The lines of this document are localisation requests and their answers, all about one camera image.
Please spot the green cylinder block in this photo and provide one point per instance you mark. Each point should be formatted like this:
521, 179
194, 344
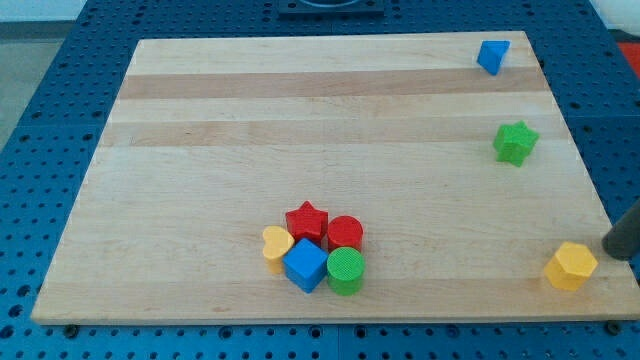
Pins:
345, 271

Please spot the blue triangle block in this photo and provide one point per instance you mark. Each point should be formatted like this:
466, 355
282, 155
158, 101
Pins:
491, 55

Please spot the green star block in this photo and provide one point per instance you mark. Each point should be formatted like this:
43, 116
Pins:
513, 143

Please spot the red star block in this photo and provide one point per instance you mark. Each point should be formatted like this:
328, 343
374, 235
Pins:
307, 222

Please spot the blue cube block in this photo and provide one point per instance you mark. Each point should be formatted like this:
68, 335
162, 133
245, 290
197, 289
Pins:
306, 265

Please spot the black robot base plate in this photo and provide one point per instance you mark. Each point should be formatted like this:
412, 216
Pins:
329, 7

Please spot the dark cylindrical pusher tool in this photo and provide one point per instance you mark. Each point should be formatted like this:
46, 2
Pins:
622, 240

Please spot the red cylinder block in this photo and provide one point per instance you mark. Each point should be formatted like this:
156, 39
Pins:
345, 231

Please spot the wooden board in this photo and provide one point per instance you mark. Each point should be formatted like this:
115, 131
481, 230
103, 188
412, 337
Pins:
211, 140

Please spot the yellow hexagon block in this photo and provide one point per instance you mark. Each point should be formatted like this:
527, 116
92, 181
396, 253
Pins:
570, 267

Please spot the yellow heart block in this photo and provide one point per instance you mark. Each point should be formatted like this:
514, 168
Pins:
277, 243

